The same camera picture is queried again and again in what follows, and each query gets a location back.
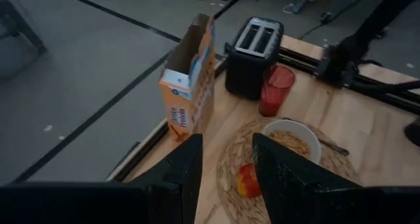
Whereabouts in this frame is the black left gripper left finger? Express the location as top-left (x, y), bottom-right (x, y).
top-left (0, 133), bottom-right (205, 224)

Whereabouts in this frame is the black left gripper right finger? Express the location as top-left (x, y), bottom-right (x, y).
top-left (251, 133), bottom-right (420, 224)

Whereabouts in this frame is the red apple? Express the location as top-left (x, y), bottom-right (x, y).
top-left (236, 163), bottom-right (263, 198)

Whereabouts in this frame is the dark metal spoon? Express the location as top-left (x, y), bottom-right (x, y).
top-left (282, 117), bottom-right (350, 156)

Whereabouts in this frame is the white bowl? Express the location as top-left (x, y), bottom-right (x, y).
top-left (261, 118), bottom-right (322, 166)

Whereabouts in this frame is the orange Cheerios cereal box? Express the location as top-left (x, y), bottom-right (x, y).
top-left (159, 12), bottom-right (217, 143)

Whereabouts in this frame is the red translucent cup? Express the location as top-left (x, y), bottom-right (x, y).
top-left (258, 65), bottom-right (296, 118)

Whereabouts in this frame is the cereal pile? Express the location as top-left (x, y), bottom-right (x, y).
top-left (272, 130), bottom-right (311, 158)

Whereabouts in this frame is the round woven placemat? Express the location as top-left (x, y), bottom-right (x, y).
top-left (215, 117), bottom-right (360, 224)

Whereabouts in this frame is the black toaster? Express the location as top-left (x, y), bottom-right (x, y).
top-left (224, 16), bottom-right (285, 101)

